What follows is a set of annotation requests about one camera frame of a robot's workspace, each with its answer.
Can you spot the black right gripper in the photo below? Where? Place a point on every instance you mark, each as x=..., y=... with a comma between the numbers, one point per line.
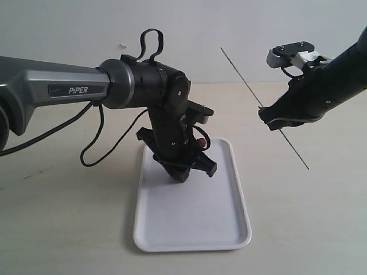
x=312, y=96

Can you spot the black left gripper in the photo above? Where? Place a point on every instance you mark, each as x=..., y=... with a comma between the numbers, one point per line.
x=173, y=145

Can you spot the thin metal skewer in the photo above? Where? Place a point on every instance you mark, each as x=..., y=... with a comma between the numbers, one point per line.
x=260, y=104

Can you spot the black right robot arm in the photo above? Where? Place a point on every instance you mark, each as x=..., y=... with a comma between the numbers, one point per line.
x=356, y=52

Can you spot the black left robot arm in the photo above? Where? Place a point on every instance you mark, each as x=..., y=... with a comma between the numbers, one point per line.
x=122, y=83

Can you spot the white rectangular plastic tray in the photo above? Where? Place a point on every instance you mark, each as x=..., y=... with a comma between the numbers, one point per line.
x=201, y=214

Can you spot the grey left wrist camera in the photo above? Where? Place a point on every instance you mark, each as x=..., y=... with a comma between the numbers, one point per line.
x=197, y=113

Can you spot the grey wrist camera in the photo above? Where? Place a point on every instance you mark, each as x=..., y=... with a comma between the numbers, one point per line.
x=296, y=54
x=197, y=113

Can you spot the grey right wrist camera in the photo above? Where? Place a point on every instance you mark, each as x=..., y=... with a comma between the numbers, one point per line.
x=296, y=54

